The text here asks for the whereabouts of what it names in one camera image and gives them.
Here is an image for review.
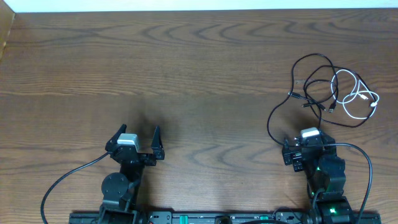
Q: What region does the black usb cable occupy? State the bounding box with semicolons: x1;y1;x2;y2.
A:
301;64;376;128
266;53;340;147

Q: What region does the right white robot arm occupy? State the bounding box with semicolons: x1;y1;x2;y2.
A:
282;132;355;224

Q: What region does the white usb cable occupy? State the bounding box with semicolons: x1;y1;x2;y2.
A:
330;68;380;120

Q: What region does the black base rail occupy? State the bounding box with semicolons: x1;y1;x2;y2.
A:
68;210;382;224

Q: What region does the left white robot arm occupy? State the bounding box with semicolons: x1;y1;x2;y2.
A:
96;124;165;223

